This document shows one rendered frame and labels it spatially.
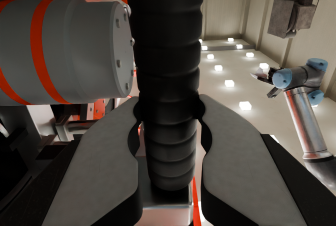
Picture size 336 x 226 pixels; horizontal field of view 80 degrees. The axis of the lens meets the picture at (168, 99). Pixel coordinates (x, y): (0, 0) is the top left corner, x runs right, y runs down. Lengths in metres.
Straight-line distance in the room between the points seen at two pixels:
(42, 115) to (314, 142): 0.85
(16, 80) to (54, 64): 0.05
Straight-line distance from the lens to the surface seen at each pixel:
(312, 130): 0.92
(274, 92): 1.19
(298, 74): 0.94
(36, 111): 0.38
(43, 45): 0.26
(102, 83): 0.25
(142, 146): 0.27
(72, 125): 0.41
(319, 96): 1.06
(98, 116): 0.61
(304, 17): 8.12
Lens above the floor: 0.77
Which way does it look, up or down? 30 degrees up
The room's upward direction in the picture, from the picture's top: 178 degrees clockwise
